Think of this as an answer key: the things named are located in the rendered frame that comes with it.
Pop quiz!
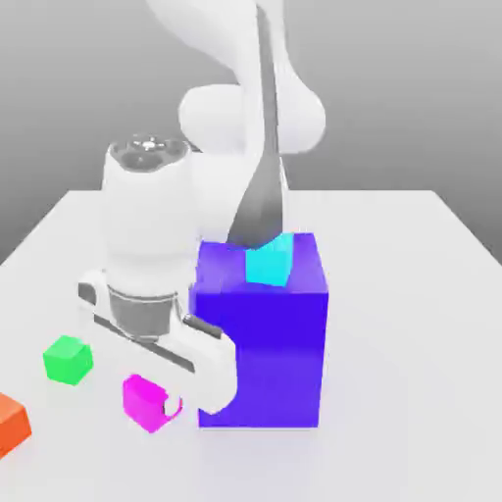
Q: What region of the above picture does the large purple box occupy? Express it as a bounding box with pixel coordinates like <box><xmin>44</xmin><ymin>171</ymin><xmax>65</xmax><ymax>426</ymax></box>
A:
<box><xmin>188</xmin><ymin>231</ymin><xmax>330</xmax><ymax>430</ymax></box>

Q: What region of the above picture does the small green cube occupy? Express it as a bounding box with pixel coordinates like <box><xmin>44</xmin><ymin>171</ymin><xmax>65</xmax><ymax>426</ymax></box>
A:
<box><xmin>42</xmin><ymin>334</ymin><xmax>95</xmax><ymax>388</ymax></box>

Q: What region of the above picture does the small magenta cube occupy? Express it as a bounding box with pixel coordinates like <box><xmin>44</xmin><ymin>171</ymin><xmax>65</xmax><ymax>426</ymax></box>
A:
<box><xmin>122</xmin><ymin>374</ymin><xmax>184</xmax><ymax>435</ymax></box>

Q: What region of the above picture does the small cyan cube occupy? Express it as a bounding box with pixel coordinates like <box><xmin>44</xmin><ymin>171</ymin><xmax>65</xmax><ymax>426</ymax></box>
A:
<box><xmin>244</xmin><ymin>231</ymin><xmax>296</xmax><ymax>288</ymax></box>

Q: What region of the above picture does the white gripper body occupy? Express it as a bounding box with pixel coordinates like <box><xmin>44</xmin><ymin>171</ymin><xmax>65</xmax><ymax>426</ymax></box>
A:
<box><xmin>92</xmin><ymin>312</ymin><xmax>239</xmax><ymax>416</ymax></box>

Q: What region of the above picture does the small orange cube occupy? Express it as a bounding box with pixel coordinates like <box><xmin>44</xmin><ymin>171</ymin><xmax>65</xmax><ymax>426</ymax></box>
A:
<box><xmin>0</xmin><ymin>392</ymin><xmax>33</xmax><ymax>461</ymax></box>

